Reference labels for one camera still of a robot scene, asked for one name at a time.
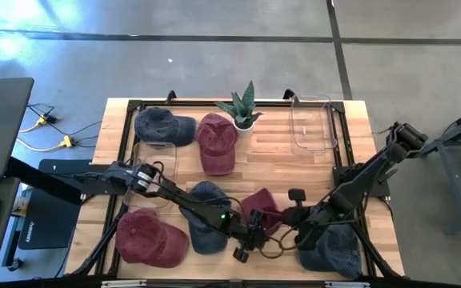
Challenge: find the white plant pot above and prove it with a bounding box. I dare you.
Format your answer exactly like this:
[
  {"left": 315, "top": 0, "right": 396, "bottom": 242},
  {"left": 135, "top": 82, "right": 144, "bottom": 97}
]
[{"left": 232, "top": 118, "right": 255, "bottom": 139}]

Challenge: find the yellow plug with cable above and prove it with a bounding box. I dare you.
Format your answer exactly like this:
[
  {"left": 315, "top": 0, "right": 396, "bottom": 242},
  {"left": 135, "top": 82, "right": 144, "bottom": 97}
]
[
  {"left": 18, "top": 114, "right": 58, "bottom": 134},
  {"left": 16, "top": 134, "right": 75, "bottom": 153}
]

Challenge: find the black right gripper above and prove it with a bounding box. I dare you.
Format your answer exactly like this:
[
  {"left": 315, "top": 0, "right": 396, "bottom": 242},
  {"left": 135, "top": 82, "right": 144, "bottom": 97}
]
[{"left": 282, "top": 187, "right": 320, "bottom": 251}]

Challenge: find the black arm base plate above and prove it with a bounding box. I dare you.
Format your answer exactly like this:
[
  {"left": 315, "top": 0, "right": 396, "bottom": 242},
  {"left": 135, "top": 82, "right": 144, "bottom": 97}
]
[
  {"left": 70, "top": 175, "right": 127, "bottom": 197},
  {"left": 332, "top": 163, "right": 391, "bottom": 200}
]

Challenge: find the navy blue baseball cap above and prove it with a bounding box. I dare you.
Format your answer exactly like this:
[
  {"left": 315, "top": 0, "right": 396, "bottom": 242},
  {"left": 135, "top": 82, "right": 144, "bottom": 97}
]
[
  {"left": 297, "top": 223, "right": 363, "bottom": 281},
  {"left": 178, "top": 180, "right": 234, "bottom": 256},
  {"left": 134, "top": 106, "right": 198, "bottom": 148}
]

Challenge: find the black aluminium table frame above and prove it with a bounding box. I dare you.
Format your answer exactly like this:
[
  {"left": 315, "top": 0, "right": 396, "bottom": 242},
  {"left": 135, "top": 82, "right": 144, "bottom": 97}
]
[{"left": 68, "top": 98, "right": 406, "bottom": 281}]

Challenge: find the clear plastic bin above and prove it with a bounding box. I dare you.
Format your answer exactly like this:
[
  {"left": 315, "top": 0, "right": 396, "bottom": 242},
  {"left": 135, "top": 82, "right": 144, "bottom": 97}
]
[
  {"left": 289, "top": 94, "right": 339, "bottom": 156},
  {"left": 122, "top": 140, "right": 178, "bottom": 210}
]

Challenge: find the black Husky case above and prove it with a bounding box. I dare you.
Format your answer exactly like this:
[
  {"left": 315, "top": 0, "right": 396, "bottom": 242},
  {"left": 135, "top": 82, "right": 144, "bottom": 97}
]
[{"left": 17, "top": 158, "right": 82, "bottom": 250}]

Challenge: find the silver edge bracket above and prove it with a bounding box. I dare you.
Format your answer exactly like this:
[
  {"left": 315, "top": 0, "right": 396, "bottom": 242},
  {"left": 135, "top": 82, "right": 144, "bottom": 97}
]
[
  {"left": 101, "top": 279, "right": 147, "bottom": 287},
  {"left": 325, "top": 281, "right": 371, "bottom": 288}
]

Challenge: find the black slanted beam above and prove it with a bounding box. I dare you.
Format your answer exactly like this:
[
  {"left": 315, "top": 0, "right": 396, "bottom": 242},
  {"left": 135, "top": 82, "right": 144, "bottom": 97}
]
[{"left": 6, "top": 157, "right": 86, "bottom": 206}]

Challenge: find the green snake plant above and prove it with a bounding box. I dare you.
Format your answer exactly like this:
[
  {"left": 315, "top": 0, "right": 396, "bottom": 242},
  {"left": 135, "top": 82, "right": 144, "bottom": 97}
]
[{"left": 214, "top": 79, "right": 264, "bottom": 130}]

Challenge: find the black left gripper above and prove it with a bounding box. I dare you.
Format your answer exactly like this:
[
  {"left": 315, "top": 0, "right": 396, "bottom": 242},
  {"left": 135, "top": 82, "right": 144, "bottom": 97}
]
[{"left": 232, "top": 207, "right": 272, "bottom": 264}]

